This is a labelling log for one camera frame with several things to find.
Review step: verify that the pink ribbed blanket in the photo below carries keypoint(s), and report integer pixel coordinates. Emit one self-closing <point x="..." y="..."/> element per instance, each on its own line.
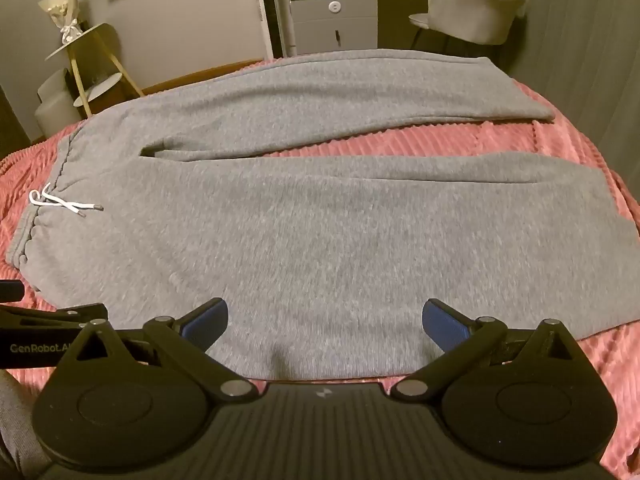
<point x="400" y="142"/>

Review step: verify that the white cylindrical bin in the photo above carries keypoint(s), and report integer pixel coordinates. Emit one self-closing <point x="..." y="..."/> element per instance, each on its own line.
<point x="57" y="115"/>

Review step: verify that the tall white cylinder stool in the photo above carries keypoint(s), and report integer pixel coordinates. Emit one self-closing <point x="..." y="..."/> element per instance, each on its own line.
<point x="50" y="85"/>

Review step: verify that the grey bedside cabinet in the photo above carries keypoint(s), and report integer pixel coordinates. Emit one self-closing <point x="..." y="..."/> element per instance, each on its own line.
<point x="332" y="22"/>

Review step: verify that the white upright frame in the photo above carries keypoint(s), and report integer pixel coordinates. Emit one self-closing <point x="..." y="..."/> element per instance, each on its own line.
<point x="267" y="5"/>

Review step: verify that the grey sweat pants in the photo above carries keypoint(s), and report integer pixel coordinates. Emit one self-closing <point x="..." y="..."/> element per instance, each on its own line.
<point x="320" y="240"/>

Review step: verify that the person's grey clothing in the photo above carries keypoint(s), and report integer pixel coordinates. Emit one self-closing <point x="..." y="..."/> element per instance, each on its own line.
<point x="12" y="410"/>

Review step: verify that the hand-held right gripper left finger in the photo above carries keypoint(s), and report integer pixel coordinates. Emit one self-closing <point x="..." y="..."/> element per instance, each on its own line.
<point x="207" y="321"/>

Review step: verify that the grey upholstered chair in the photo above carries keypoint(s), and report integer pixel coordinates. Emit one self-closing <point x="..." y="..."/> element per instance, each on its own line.
<point x="475" y="10"/>

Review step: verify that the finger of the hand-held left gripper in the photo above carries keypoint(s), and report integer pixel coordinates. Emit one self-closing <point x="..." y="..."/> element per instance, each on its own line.
<point x="50" y="316"/>
<point x="10" y="290"/>

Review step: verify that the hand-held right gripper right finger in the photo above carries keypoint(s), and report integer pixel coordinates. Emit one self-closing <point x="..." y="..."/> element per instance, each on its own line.
<point x="442" y="322"/>

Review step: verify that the wrapped flower bouquet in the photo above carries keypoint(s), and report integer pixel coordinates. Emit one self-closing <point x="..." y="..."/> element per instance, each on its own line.
<point x="62" y="12"/>

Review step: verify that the grey curtain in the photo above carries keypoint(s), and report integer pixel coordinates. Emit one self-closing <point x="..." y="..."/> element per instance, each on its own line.
<point x="580" y="35"/>

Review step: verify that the white round side table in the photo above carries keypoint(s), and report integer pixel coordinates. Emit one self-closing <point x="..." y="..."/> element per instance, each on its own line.
<point x="95" y="45"/>

